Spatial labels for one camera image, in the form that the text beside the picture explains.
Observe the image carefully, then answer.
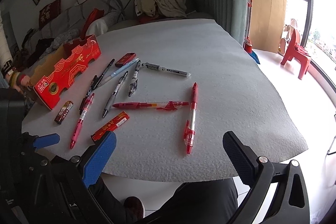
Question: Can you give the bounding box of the dark patterned small card box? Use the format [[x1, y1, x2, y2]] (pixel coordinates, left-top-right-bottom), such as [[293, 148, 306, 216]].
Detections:
[[54, 101, 74, 124]]

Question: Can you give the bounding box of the pink red gel pen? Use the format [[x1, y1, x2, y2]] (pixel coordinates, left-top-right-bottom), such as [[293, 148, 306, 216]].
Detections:
[[70, 93, 95, 149]]

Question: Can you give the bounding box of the black grey grip pen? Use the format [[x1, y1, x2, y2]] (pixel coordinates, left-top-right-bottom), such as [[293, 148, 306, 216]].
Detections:
[[102, 71, 128, 118]]

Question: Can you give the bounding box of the red clear pen vertical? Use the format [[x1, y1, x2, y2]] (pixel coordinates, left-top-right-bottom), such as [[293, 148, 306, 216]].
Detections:
[[183, 83, 198, 155]]

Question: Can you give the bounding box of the black slim pen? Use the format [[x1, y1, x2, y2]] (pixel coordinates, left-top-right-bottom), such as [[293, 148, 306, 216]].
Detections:
[[79, 59, 115, 114]]

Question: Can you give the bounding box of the black clear gel pen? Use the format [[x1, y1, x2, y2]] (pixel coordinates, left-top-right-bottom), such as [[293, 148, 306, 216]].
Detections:
[[128, 60, 141, 97]]

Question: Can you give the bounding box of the red clear pen horizontal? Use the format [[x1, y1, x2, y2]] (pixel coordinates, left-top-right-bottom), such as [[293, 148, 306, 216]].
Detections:
[[112, 101, 189, 111]]

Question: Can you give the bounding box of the light blue pen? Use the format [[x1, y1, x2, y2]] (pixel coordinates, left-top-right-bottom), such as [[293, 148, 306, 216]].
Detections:
[[97, 58, 140, 88]]

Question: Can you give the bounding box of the black white marker pen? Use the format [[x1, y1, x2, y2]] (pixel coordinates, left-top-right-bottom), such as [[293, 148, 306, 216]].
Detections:
[[141, 63, 191, 77]]

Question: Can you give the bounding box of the red rectangular small box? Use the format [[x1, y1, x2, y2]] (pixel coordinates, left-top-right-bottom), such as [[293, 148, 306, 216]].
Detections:
[[114, 52, 136, 68]]

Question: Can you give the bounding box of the red cardboard fruit box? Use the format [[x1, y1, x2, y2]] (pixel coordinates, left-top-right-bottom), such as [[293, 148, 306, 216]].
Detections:
[[30, 35, 101, 110]]

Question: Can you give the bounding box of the white foam table mat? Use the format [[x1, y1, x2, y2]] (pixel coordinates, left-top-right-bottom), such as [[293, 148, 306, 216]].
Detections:
[[22, 19, 307, 182]]

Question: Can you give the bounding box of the grey sofa with throw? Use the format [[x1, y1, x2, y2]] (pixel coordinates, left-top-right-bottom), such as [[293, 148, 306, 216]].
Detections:
[[14, 0, 125, 72]]

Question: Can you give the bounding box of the red embroidered cushion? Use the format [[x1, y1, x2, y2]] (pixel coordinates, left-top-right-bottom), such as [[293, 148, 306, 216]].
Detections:
[[39, 0, 62, 30]]

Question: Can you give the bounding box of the red plastic kid chair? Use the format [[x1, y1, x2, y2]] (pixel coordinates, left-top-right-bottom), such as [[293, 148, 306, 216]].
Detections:
[[281, 29, 311, 80]]

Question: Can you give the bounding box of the red pillow on sofa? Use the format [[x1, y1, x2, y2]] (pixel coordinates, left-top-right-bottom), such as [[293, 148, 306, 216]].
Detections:
[[80, 8, 104, 40]]

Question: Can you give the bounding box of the green armchair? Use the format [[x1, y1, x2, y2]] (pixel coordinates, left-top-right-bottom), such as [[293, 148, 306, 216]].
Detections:
[[108, 0, 214, 31]]

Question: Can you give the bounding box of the brown cardboard sheet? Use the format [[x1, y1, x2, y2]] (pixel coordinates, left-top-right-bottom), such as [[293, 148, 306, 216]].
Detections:
[[249, 0, 286, 53]]

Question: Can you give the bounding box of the beige clothes pile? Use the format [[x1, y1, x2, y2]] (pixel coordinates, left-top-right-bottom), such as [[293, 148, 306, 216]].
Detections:
[[134, 0, 187, 18]]

